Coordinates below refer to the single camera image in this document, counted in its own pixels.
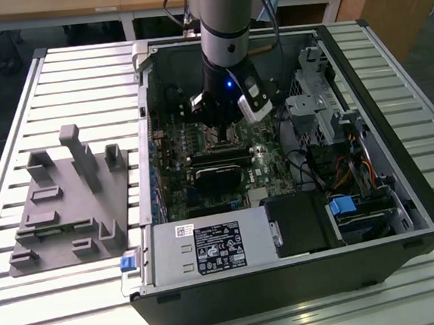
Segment wooden cabinet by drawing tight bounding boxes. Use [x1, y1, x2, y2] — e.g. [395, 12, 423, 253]
[333, 0, 434, 68]

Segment black PC case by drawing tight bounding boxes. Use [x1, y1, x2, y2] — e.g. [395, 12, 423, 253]
[106, 12, 434, 325]

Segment black data cable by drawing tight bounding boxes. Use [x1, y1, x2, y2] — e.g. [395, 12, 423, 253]
[280, 144, 342, 198]

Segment green motherboard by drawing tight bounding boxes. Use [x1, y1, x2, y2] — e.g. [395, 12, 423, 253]
[145, 89, 313, 224]

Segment blue case latch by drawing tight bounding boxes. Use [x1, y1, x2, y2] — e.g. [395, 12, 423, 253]
[119, 254, 137, 273]

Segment black RAM slot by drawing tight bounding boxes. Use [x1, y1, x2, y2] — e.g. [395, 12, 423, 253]
[188, 148, 251, 163]
[190, 154, 254, 170]

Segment yellow orange power wires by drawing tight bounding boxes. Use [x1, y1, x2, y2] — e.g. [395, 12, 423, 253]
[328, 129, 379, 193]

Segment grey parts rack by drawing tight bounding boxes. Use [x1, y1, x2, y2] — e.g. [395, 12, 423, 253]
[0, 119, 139, 280]

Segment blue disk carrier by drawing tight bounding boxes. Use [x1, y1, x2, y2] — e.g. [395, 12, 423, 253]
[328, 190, 397, 237]

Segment silver power supply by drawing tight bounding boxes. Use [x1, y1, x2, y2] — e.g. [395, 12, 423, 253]
[145, 204, 286, 288]

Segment wooden desk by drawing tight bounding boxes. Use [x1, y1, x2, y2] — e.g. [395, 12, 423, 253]
[0, 0, 352, 53]

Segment CPU socket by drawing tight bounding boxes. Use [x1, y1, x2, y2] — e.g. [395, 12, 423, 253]
[200, 123, 248, 152]

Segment black graphics card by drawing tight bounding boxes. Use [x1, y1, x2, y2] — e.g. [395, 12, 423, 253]
[192, 161, 246, 195]

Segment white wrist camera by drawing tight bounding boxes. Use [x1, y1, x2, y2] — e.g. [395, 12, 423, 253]
[227, 63, 275, 126]

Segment small silver heatsink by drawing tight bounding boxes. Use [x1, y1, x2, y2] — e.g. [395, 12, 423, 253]
[246, 187, 270, 208]

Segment metal drive cage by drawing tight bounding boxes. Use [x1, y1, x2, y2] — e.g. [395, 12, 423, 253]
[279, 42, 355, 150]

